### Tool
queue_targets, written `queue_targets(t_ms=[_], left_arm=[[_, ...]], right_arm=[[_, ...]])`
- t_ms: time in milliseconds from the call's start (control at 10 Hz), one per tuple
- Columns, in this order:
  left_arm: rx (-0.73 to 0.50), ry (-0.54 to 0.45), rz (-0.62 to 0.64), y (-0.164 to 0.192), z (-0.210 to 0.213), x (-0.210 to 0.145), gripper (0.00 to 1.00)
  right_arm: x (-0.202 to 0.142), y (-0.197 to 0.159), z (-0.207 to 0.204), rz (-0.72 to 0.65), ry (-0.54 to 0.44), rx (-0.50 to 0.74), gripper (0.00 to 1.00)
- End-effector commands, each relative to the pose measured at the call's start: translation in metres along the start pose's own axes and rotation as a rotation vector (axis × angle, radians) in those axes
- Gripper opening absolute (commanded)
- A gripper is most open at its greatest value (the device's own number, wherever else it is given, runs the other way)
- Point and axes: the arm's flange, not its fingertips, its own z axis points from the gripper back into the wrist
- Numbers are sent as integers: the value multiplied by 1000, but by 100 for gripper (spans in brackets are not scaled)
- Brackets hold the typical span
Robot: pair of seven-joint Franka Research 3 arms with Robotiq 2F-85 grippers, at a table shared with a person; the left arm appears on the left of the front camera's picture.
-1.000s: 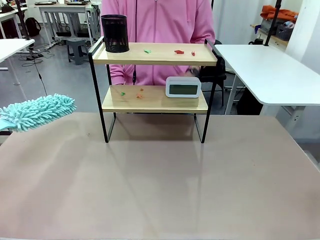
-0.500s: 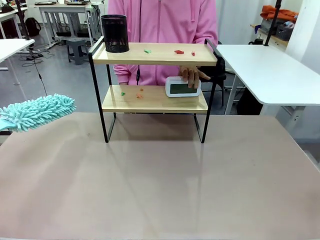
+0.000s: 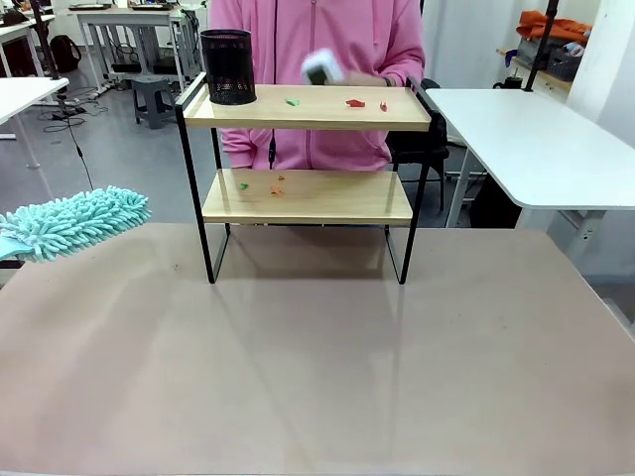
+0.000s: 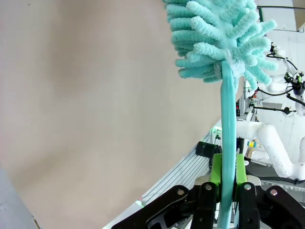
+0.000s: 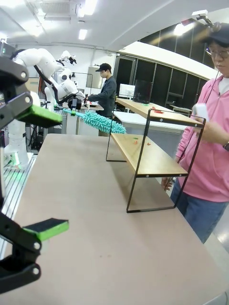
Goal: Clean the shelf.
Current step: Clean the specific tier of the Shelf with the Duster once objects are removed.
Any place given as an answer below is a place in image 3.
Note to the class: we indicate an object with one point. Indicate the person's left forearm pink sleeve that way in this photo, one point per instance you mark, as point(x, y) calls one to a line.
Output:
point(404, 67)

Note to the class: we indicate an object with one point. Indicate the person's left hand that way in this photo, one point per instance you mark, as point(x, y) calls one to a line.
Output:
point(364, 78)

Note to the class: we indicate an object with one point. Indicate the person in pink hoodie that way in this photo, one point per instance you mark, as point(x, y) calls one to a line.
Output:
point(317, 35)

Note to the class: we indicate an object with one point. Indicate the black camera stand pole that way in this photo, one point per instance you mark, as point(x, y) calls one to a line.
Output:
point(44, 39)
point(543, 44)

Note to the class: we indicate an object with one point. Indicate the two-tier wood metal shelf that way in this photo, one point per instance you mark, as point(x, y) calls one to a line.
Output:
point(307, 198)

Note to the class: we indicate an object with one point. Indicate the large white side table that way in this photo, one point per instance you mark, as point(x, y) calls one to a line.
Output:
point(536, 144)

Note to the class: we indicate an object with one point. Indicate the white table with thin legs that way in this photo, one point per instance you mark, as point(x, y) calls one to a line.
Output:
point(25, 94)

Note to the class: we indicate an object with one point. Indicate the orange cloth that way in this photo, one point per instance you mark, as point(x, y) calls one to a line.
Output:
point(555, 27)

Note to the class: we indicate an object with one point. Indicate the grey plastic stool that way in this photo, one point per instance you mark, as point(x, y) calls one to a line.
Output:
point(154, 99)

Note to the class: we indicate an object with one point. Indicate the black mesh pen holder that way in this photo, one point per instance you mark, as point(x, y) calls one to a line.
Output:
point(229, 69)

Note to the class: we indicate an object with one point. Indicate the white desk with grey legs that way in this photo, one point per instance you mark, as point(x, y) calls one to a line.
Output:
point(134, 30)

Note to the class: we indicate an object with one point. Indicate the black backpack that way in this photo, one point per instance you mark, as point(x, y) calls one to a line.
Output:
point(65, 52)

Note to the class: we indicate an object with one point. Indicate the white rounded desk clock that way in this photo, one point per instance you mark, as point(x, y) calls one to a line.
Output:
point(322, 67)

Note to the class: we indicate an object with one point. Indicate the teal microfiber chenille duster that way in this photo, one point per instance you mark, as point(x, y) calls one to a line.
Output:
point(74, 223)

